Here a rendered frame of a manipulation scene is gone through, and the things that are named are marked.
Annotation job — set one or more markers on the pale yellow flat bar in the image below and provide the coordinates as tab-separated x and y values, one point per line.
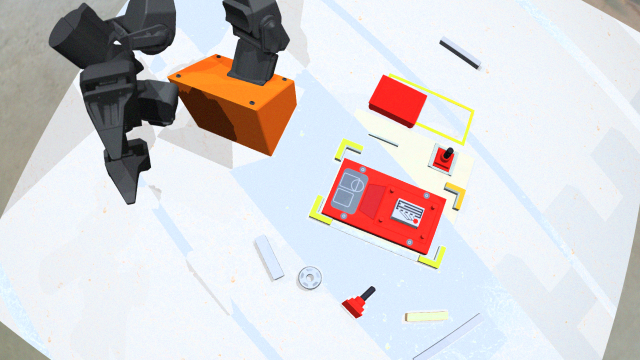
426	316

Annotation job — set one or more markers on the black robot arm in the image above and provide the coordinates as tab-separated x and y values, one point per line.
149	26

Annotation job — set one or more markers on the white rectangular block with black markings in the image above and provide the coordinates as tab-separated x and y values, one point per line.
407	213

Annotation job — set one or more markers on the yellow rectangular frame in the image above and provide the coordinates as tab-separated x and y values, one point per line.
447	99

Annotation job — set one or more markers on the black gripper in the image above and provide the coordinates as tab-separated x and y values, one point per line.
109	91

